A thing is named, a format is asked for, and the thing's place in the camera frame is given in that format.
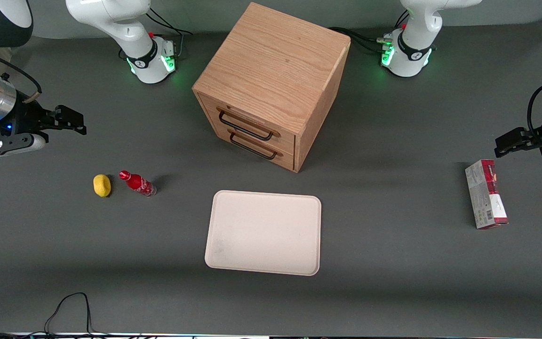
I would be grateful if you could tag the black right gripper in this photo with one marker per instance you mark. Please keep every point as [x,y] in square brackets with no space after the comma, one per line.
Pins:
[25,117]

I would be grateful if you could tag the red coke bottle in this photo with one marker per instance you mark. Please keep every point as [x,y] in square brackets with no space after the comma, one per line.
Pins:
[138,183]

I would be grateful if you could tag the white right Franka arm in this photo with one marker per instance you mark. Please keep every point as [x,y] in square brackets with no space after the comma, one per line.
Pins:
[144,52]

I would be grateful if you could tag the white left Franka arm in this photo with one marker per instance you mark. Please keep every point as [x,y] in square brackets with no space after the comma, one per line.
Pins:
[412,61]

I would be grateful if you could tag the cream rectangular tray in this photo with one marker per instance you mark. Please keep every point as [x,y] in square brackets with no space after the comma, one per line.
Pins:
[264,233]

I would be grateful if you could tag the grey and red carton box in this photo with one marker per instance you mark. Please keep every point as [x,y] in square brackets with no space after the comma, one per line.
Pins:
[486,197]

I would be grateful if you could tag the yellow lemon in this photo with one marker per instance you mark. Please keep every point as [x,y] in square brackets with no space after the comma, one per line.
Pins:
[102,185]

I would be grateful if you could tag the wooden two-drawer cabinet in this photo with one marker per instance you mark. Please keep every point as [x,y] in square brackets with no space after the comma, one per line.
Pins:
[275,61]

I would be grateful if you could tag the wooden drawer front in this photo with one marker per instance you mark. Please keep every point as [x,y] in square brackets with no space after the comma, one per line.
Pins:
[290,141]
[287,159]

